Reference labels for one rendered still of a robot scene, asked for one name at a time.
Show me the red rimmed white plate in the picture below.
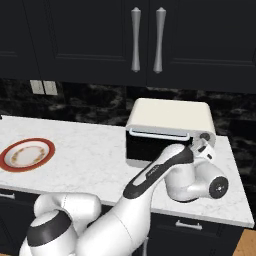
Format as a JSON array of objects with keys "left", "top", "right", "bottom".
[{"left": 0, "top": 137, "right": 56, "bottom": 173}]

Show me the beige wall switch plate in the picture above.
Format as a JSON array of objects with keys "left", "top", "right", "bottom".
[
  {"left": 42, "top": 80, "right": 59, "bottom": 97},
  {"left": 29, "top": 79, "right": 46, "bottom": 96}
]

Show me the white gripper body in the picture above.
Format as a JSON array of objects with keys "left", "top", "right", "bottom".
[{"left": 194, "top": 137, "right": 215, "bottom": 158}]

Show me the silver cupboard door handle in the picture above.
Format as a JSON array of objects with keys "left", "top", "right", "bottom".
[
  {"left": 130, "top": 6, "right": 142, "bottom": 73},
  {"left": 152, "top": 6, "right": 167, "bottom": 74}
]

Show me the silver drawer handle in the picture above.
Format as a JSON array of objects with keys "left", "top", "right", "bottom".
[
  {"left": 175, "top": 219, "right": 204, "bottom": 231},
  {"left": 0, "top": 191, "right": 16, "bottom": 201}
]

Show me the cream white toaster oven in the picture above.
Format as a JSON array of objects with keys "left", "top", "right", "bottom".
[{"left": 124, "top": 97, "right": 217, "bottom": 168}]

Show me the black upper cupboard door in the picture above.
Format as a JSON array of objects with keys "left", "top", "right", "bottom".
[
  {"left": 146, "top": 0, "right": 256, "bottom": 95},
  {"left": 22, "top": 0, "right": 149, "bottom": 88},
  {"left": 0, "top": 0, "right": 42, "bottom": 82}
]

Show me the black drawer front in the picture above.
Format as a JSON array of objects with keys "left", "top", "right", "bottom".
[
  {"left": 149, "top": 212, "right": 246, "bottom": 256},
  {"left": 0, "top": 188, "right": 42, "bottom": 218}
]

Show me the silver toaster oven door handle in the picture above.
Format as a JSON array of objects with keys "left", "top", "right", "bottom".
[{"left": 128, "top": 127, "right": 191, "bottom": 141}]

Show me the black toaster oven door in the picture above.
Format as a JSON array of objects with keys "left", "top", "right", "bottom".
[{"left": 125, "top": 129, "right": 195, "bottom": 162}]

